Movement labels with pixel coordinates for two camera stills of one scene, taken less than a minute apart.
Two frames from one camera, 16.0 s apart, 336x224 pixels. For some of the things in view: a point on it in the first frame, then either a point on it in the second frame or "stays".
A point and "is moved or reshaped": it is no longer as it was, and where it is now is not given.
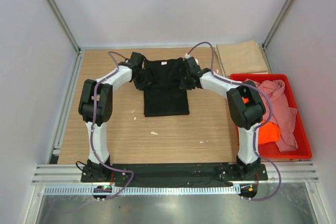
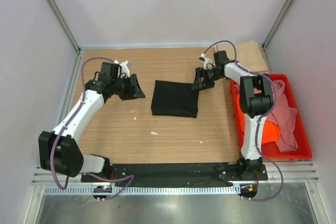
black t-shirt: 164,95 is moved or reshaped
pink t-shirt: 277,110 stays
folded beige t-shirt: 241,57 stays
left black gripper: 144,85 → 134,91
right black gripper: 184,86 → 198,84
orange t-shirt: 269,132 stays
